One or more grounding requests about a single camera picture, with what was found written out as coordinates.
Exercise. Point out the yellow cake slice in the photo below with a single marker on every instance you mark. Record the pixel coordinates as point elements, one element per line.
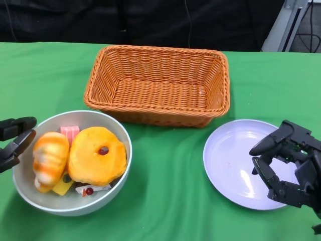
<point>61,188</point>

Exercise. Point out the striped orange croissant bread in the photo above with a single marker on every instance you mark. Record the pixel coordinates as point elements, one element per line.
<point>50,155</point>

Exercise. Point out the grey aluminium frame post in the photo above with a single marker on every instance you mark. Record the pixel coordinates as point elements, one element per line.
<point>283,27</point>

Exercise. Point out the lavender round plate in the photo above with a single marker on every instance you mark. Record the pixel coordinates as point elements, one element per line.
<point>230,155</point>

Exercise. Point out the grey round bowl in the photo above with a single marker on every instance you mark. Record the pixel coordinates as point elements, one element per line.
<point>100,203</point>

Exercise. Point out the green tablecloth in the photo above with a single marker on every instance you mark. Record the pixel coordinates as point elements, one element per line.
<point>37,75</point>

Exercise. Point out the black backdrop curtain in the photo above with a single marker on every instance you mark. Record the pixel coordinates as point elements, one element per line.
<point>62,20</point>

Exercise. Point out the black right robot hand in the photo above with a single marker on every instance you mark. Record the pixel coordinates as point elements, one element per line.
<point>308,170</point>

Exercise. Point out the pink cake slice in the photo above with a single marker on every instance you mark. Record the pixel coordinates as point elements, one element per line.
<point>70,131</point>

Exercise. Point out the orange wicker basket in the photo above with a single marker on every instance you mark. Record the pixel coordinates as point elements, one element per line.
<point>158,95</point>

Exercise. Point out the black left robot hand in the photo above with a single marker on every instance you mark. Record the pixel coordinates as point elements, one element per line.
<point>12,148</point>

